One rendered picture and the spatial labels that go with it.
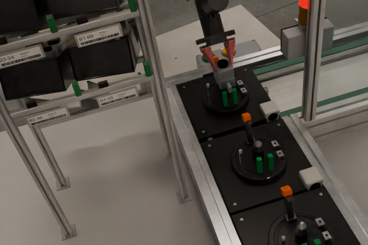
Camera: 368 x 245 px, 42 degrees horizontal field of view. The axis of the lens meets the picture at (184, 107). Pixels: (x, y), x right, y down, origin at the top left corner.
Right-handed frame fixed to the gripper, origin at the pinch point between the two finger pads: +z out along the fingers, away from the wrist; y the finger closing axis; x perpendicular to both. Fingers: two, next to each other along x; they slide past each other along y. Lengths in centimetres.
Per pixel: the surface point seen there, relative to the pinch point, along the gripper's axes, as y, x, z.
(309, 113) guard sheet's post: 18.3, -6.1, 18.2
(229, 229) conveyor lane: -13.3, -23.8, 35.7
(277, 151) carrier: 4.8, -15.1, 23.4
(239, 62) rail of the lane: 9.9, 21.8, 0.9
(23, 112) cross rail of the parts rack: -48, -30, -4
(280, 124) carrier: 10.3, -4.1, 19.2
